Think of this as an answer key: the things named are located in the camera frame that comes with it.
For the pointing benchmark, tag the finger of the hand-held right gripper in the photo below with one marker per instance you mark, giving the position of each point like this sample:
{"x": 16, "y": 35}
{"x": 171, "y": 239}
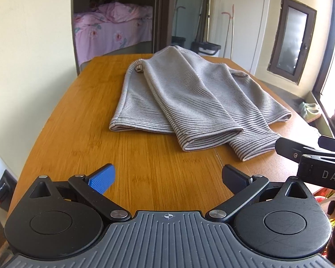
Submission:
{"x": 290, "y": 148}
{"x": 332, "y": 142}

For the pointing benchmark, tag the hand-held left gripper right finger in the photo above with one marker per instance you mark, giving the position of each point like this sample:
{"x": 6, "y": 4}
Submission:
{"x": 236, "y": 177}

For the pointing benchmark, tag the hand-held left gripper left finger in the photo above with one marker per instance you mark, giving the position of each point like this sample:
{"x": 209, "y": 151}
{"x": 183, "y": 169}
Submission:
{"x": 102, "y": 178}

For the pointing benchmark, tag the grey striped knit garment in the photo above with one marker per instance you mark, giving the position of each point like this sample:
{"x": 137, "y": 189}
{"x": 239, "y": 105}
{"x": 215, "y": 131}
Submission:
{"x": 184, "y": 95}

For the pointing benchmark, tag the pale green slipper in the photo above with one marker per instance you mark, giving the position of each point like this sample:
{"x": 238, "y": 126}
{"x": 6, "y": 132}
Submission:
{"x": 308, "y": 111}

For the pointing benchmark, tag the large dark framed window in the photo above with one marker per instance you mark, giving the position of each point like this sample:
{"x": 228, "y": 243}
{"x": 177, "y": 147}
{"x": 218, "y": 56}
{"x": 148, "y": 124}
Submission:
{"x": 325, "y": 61}

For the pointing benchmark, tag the brown framed frosted window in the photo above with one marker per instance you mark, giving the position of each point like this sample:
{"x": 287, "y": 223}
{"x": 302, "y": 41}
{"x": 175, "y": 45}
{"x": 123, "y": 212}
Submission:
{"x": 293, "y": 39}

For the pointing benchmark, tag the white trash bin black lid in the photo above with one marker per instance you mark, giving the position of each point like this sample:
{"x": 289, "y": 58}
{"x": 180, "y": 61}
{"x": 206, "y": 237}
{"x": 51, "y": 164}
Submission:
{"x": 205, "y": 50}

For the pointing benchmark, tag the dark grey trash bin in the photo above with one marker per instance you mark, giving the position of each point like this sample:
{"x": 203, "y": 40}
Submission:
{"x": 178, "y": 41}

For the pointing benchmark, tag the bed with pink floral bedding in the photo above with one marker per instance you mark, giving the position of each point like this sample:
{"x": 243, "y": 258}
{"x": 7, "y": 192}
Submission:
{"x": 111, "y": 30}

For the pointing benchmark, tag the pink straight pole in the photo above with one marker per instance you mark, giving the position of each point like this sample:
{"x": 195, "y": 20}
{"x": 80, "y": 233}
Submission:
{"x": 233, "y": 8}

